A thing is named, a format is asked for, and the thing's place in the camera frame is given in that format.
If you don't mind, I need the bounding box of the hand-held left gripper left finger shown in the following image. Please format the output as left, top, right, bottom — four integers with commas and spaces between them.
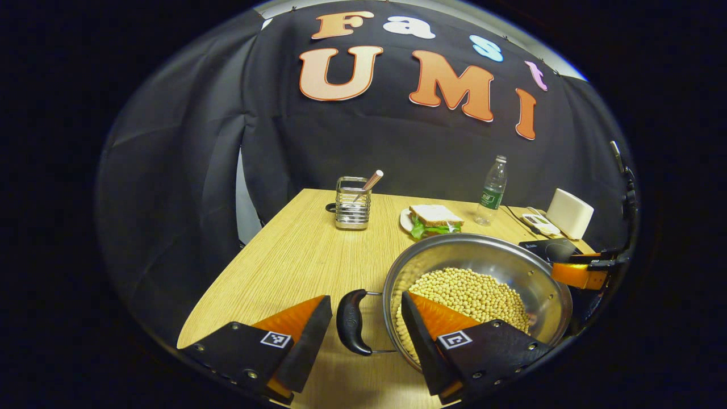
179, 294, 333, 406

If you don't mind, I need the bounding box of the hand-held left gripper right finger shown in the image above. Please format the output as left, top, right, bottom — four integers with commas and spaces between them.
400, 291, 554, 406

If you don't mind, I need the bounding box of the black induction cooktop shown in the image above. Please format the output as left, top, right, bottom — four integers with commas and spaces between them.
518, 237, 586, 263

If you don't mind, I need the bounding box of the pile of yellow soybeans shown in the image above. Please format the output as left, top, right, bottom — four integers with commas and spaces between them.
395, 267, 530, 364

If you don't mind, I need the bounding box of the steel pot with black handle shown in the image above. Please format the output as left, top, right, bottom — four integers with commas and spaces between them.
336, 233, 573, 373

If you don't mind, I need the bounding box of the white toaster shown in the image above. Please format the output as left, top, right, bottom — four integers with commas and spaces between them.
546, 188, 595, 240

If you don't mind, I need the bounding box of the white divided seed dish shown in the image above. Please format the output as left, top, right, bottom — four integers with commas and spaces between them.
521, 213, 562, 237

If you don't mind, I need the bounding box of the clear plastic water bottle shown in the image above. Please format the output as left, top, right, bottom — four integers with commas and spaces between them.
475, 155, 508, 227

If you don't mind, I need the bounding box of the sandwich with lettuce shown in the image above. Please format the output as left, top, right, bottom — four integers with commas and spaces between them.
409, 204, 465, 240

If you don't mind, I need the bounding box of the metal wire utensil holder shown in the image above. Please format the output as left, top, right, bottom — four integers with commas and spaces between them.
325, 176, 373, 231

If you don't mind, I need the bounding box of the pink-handled utensil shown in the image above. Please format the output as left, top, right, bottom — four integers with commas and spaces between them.
352, 169, 385, 203

